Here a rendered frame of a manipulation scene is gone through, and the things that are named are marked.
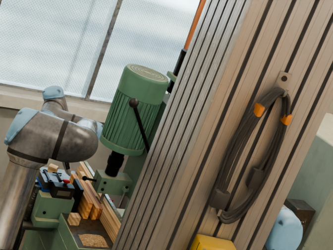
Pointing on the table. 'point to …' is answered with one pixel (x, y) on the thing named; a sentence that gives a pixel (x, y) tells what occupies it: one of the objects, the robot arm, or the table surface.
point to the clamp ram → (77, 193)
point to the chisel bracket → (111, 183)
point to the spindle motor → (130, 81)
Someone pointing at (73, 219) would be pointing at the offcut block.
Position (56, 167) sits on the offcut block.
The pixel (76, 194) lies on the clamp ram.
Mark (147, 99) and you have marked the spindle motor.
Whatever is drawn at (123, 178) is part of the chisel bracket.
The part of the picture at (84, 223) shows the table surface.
